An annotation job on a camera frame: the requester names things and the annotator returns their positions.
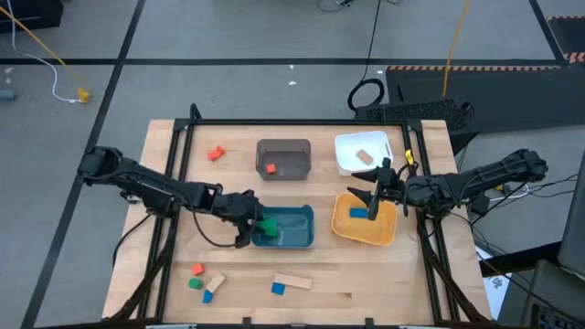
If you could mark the black power adapter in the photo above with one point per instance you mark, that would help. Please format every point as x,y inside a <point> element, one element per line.
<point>480,206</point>

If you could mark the black cabinet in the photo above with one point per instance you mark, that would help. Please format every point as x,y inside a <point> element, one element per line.
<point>27,16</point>

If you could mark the green rectangular block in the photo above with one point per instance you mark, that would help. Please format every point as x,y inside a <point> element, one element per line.
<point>270,227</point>

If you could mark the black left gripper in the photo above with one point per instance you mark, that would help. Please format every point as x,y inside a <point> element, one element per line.
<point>242,210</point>

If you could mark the yellow plastic bin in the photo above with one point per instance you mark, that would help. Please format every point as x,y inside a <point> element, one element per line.
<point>361,233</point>

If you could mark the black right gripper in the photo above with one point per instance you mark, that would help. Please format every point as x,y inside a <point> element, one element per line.
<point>388,187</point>

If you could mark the black aluminium table frame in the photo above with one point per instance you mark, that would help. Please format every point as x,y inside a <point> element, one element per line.
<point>297,122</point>

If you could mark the short natural wood block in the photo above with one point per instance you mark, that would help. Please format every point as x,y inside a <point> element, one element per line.
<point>364,156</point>
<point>215,283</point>

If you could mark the white plastic bin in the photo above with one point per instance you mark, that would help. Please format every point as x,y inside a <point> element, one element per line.
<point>349,148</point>

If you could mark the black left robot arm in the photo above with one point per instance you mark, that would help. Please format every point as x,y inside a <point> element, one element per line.
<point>146,185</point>

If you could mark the silver edge plate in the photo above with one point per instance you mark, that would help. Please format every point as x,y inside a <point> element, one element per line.
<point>418,327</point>
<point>171,326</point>

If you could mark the blue rectangular block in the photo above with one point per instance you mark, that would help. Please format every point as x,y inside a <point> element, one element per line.
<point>357,213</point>

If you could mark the long natural wood plank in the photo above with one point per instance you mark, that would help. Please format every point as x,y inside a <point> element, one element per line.
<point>292,280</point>

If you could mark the teal plastic bin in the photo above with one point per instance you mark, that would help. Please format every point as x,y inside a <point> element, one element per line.
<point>297,228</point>

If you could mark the grey floor object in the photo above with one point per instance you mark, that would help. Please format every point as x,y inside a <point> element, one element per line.
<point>7,95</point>

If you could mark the black perforated computer case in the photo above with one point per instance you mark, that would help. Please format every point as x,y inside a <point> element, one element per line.
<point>411,110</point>

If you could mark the red arch block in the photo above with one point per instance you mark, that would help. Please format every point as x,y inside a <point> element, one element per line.
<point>215,153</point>

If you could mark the black hazard-edged floor mat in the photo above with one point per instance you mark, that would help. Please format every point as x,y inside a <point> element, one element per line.
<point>569,39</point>
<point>503,100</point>

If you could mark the blue square block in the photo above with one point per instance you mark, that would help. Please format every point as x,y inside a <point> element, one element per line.
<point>278,289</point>

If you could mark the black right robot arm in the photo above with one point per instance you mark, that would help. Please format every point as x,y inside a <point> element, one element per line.
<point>480,178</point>

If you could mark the white printed paper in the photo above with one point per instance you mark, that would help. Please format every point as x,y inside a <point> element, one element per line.
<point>496,285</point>

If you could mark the grey monitor back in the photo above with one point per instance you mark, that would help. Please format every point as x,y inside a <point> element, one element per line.
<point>576,228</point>

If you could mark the green cylinder block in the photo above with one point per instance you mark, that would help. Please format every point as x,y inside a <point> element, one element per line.
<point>195,283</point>

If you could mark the red cube block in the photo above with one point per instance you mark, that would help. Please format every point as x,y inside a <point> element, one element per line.
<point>271,169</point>
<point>197,268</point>

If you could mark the blue half-round block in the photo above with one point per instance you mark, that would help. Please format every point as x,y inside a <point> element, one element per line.
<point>207,297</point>

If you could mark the brown plastic bin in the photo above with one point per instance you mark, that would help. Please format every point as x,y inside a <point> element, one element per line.
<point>290,160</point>

